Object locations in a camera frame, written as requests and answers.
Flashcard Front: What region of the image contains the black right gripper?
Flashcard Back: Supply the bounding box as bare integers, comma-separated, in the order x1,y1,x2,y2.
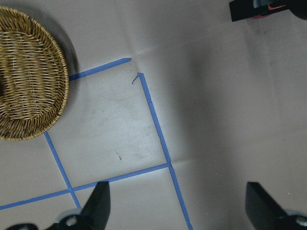
229,0,307,22

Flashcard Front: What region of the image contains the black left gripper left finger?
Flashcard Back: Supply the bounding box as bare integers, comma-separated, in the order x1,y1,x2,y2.
80,182,111,230

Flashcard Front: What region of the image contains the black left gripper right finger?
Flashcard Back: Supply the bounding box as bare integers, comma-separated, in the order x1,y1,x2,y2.
245,182,297,230

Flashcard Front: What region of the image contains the red yellow apple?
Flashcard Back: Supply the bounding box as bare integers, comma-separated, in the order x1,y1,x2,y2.
251,15,268,20

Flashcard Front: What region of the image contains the woven wicker basket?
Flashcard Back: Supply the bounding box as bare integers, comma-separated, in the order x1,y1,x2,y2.
0,6,69,141

